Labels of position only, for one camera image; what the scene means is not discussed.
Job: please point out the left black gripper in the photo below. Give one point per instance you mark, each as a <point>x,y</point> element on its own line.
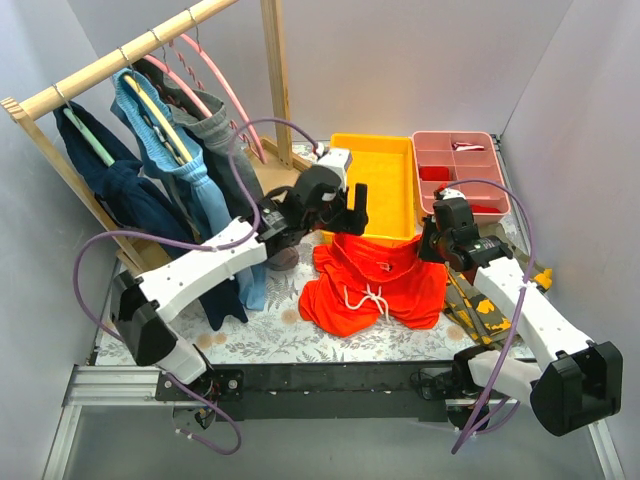
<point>345,216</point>

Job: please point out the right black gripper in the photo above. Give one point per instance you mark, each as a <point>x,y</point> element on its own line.
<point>429,248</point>

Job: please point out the orange red shorts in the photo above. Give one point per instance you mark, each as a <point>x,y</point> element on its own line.
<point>360,281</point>

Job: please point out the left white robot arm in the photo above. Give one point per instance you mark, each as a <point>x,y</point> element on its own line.
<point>146,304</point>

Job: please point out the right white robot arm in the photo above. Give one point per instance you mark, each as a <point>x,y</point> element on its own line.
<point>574,381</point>

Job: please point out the camouflage shorts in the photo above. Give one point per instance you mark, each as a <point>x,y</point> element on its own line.
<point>473,311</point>

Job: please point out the empty pink hanger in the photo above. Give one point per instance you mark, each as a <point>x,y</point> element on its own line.
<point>252,138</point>

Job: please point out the grey shorts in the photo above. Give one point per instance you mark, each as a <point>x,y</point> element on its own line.
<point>213,133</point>

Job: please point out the yellow hanger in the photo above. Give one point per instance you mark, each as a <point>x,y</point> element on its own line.
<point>182,154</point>

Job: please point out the navy blue shorts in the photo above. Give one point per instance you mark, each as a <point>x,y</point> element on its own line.
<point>133,201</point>

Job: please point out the light blue shorts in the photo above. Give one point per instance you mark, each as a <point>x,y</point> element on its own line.
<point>189,187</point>

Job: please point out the pink hanger with grey shorts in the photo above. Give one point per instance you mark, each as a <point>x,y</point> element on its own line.
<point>166,71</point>

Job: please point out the mint green hanger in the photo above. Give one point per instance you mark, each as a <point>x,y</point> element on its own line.
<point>89,137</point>

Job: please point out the red cloth in organizer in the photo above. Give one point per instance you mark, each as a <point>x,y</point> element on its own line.
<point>485,209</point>

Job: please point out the yellow plastic bin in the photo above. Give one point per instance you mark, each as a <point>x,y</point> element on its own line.
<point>385,164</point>

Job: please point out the red item in organizer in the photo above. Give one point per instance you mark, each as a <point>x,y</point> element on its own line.
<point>437,173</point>

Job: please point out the pink compartment organizer box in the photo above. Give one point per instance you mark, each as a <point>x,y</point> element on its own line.
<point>473,168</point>

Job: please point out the red white packet in organizer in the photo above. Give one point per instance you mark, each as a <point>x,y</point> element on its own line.
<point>467,146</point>

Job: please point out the floral table mat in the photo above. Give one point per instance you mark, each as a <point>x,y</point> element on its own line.
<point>277,334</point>

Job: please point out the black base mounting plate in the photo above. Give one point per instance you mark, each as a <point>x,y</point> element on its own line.
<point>422,390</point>

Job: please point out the wooden clothes rack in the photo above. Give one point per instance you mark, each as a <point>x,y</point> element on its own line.
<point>28,111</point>

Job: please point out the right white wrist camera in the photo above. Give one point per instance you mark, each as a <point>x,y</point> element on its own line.
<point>444,192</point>

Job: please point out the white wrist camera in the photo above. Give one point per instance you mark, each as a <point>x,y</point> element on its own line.
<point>444,192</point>
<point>337,160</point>

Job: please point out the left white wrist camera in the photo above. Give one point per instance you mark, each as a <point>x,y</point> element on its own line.
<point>337,160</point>

